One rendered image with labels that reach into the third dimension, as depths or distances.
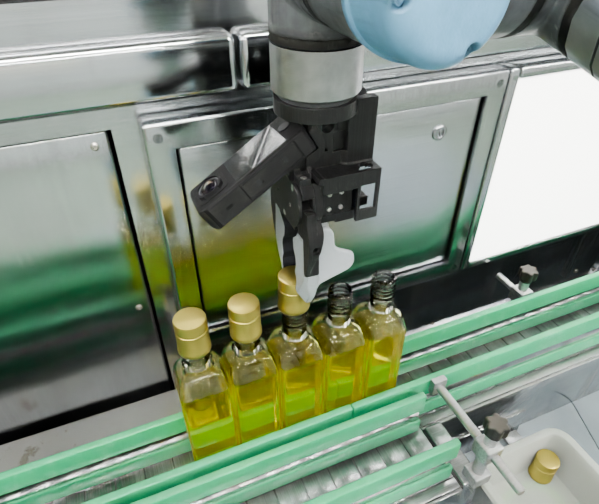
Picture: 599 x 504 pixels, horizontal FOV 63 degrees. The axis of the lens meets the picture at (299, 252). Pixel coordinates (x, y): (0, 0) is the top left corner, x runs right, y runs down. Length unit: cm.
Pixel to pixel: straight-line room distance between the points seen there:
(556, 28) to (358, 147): 18
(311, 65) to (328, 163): 10
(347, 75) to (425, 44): 13
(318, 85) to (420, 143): 32
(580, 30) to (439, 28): 10
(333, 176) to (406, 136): 25
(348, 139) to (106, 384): 53
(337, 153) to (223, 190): 11
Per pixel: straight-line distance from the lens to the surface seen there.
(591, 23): 34
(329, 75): 39
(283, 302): 53
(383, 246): 74
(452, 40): 28
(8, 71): 52
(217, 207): 41
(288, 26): 38
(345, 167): 44
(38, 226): 62
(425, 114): 67
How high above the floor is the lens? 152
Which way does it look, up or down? 37 degrees down
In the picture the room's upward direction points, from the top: straight up
